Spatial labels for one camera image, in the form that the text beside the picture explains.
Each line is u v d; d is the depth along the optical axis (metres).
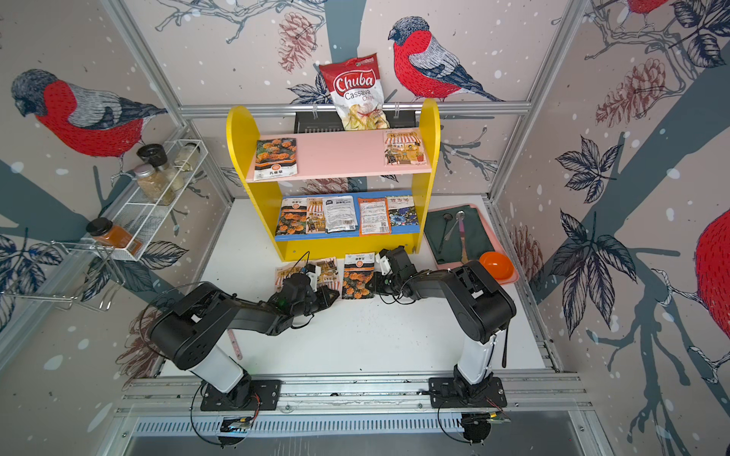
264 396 0.73
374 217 0.96
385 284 0.83
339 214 0.95
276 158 0.76
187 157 0.85
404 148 0.78
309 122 0.94
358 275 0.97
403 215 0.95
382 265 0.88
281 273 0.98
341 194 1.26
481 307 0.50
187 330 0.47
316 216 0.95
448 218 1.13
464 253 1.03
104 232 0.59
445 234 1.07
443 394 0.73
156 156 0.73
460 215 1.13
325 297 0.81
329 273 0.97
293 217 0.95
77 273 0.59
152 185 0.71
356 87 0.82
